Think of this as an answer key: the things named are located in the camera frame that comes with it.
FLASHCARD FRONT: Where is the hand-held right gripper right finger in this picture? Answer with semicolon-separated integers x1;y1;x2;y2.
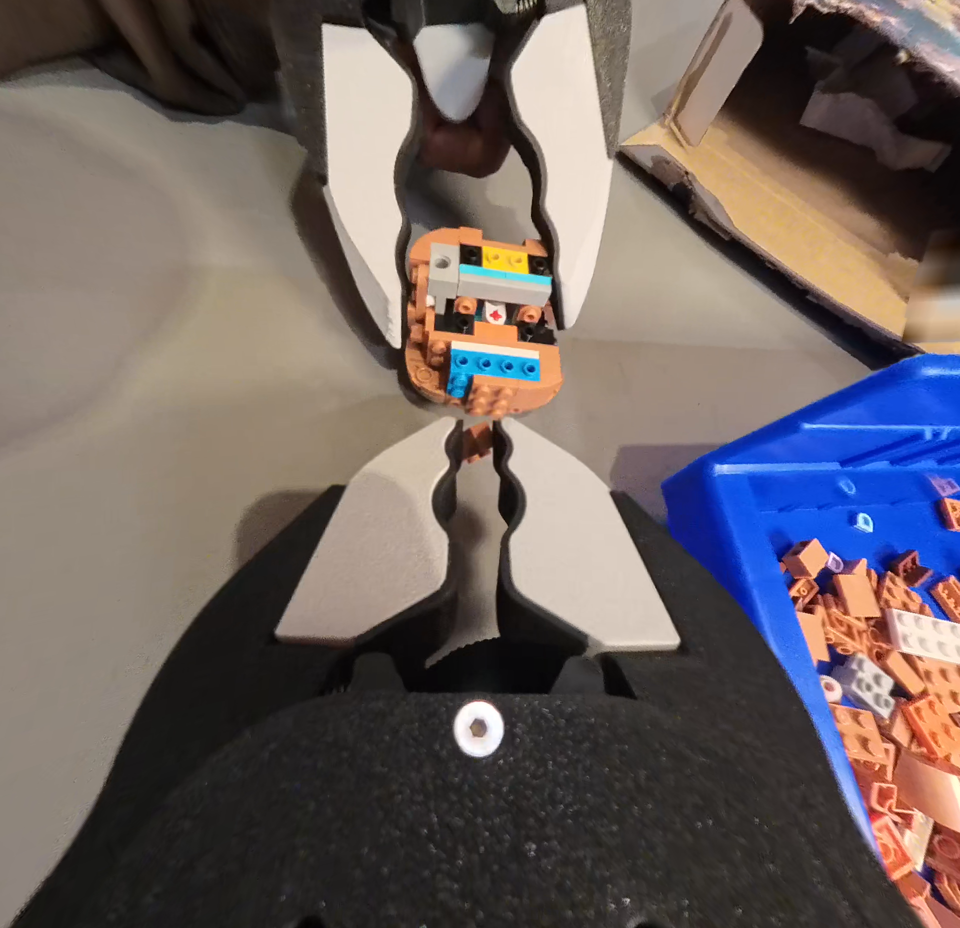
492;423;685;689

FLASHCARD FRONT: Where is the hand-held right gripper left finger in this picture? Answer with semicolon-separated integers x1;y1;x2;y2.
275;419;457;686

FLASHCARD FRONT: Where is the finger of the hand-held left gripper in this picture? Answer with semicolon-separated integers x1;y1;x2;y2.
503;0;618;337
318;26;417;352

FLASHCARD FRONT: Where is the blue plastic bin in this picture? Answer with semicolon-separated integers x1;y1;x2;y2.
663;354;960;928

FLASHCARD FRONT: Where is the colourful toy brick model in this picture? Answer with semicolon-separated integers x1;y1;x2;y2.
399;224;568;461

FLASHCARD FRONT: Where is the pile of brown toy bricks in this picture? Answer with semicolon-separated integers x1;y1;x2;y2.
776;479;960;928

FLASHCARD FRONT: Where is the person's left hand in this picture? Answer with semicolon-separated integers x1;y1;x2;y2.
419;96;508;176

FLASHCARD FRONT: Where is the printed cardboard box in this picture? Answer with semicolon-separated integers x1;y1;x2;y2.
618;0;960;355

